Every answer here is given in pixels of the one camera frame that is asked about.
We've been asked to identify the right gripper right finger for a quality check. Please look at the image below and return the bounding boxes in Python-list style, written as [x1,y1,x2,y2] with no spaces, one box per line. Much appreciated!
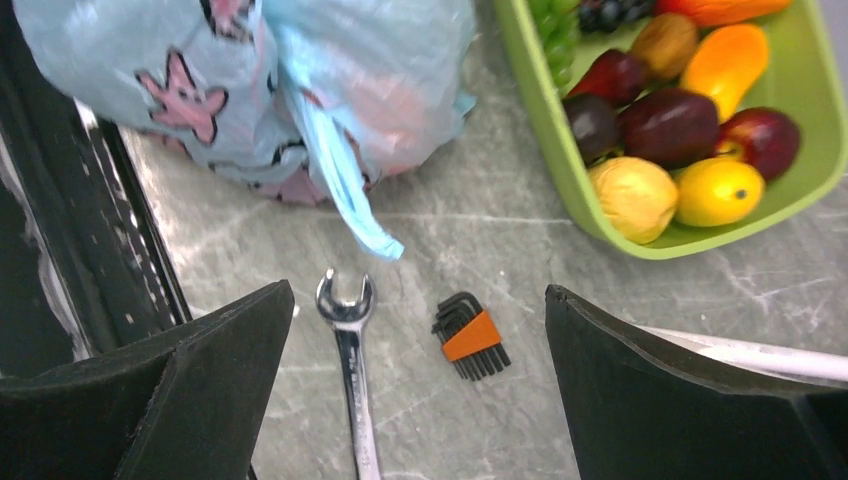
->
[545,284,847,479]

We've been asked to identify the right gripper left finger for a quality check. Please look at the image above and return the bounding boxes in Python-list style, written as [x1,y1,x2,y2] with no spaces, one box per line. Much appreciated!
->
[1,280,295,479]

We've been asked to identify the blue plastic bag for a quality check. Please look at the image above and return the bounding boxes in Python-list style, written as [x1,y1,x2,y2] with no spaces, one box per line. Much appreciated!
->
[12,1,476,261]

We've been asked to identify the yellow fake fruit front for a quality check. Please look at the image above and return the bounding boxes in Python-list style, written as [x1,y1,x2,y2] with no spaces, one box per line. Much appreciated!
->
[588,156,679,245]

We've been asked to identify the yellow fake lemon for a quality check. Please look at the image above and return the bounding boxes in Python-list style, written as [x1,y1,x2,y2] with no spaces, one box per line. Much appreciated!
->
[675,158,766,227]

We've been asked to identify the dark maroon fake fruit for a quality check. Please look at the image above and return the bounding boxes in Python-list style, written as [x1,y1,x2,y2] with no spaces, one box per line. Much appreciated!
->
[617,87,720,170]

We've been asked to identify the dark purple fake plum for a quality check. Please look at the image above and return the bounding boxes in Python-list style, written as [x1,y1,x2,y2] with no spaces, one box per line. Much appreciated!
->
[562,93,619,166]

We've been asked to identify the dark red fake apple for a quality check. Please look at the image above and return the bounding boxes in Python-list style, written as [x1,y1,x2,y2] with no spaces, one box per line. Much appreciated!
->
[713,107,801,183]

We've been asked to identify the orange fake mango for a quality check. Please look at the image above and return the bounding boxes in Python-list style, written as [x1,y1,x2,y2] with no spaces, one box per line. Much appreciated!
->
[679,23,770,123]

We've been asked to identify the brown fake kiwi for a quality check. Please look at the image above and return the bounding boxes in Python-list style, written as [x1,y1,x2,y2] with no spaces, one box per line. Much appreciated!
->
[629,13,700,82]

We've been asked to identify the black fake grapes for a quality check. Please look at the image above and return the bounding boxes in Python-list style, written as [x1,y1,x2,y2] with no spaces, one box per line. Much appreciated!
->
[577,0,656,34]

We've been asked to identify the green fake grapes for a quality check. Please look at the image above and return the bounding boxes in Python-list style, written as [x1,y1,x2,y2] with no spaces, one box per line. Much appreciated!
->
[528,0,580,98]

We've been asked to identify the silver open-end wrench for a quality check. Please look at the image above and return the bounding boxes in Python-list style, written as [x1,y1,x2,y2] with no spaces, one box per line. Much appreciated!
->
[315,267,382,480]

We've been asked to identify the orange black hex key set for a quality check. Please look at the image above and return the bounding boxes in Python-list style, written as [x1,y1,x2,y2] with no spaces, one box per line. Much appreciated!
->
[431,291,511,381]

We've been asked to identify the green plastic fruit basket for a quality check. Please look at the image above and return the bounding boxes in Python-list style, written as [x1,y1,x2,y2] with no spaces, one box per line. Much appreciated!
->
[494,1,847,260]

